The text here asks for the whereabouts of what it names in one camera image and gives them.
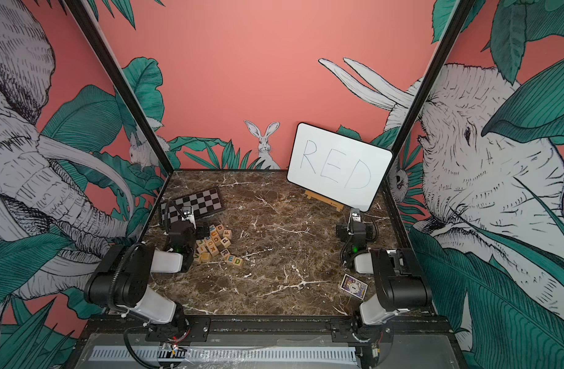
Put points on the playing card box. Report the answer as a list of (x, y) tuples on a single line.
[(353, 287)]

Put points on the wooden easel stand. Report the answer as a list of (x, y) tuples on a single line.
[(312, 195)]

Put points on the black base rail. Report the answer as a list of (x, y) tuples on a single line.
[(198, 328)]

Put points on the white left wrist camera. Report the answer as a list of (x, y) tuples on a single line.
[(187, 213)]

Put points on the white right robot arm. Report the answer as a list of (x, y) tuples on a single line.
[(399, 285)]

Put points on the black white chessboard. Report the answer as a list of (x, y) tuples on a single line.
[(203, 204)]

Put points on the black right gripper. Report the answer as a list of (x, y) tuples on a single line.
[(343, 230)]

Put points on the white slotted cable duct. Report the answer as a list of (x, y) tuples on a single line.
[(333, 355)]

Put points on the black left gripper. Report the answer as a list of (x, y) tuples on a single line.
[(201, 231)]

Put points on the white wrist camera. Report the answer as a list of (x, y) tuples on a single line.
[(187, 213), (355, 218)]

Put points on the white whiteboard reading RED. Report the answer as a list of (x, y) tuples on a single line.
[(337, 167)]

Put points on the pile of wooden letter blocks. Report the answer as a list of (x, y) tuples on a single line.
[(209, 248)]

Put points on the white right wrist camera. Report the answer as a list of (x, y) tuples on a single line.
[(355, 218)]

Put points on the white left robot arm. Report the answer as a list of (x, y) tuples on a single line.
[(121, 281)]

